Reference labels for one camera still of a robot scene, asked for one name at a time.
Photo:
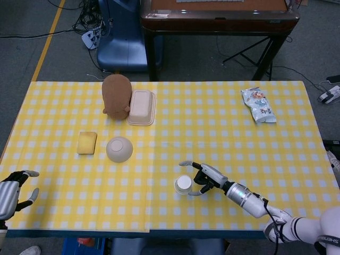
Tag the white shoe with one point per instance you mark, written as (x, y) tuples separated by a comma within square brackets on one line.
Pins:
[(30, 251)]

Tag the white sneaker with laces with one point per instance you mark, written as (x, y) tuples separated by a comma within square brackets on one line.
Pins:
[(335, 160)]

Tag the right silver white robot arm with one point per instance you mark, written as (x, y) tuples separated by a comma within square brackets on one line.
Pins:
[(252, 203)]

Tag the dark wooden mahjong table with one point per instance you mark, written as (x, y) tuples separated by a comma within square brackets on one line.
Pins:
[(220, 20)]

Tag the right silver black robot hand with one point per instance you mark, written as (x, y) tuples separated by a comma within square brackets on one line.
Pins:
[(212, 176)]

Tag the beige rectangular food container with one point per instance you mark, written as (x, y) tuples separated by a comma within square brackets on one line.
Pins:
[(141, 106)]

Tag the yellow white checkered tablecloth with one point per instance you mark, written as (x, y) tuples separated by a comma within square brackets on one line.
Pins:
[(106, 202)]

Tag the white floral paper cup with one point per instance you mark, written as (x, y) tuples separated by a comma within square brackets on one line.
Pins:
[(183, 184)]

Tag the white power strip with plugs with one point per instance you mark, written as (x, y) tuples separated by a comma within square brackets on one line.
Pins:
[(90, 38)]

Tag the white printed snack bag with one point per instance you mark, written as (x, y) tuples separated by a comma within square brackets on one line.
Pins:
[(259, 106)]

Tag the brown plush toy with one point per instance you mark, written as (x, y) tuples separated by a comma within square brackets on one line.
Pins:
[(116, 95)]

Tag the yellow sponge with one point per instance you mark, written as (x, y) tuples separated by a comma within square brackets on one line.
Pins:
[(86, 143)]

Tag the blue machine base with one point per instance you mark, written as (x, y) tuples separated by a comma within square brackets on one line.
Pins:
[(119, 47)]

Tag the beige upturned bowl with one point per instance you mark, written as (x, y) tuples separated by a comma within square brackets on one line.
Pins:
[(119, 150)]

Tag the white black power strip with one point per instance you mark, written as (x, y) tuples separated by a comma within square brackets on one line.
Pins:
[(329, 96)]

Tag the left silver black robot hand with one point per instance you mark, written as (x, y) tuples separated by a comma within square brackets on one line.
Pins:
[(6, 196)]

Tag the dark blue seat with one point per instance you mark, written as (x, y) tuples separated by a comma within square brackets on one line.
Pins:
[(167, 247)]

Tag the blue plastic crate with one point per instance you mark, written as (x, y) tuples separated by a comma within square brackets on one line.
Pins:
[(71, 247)]

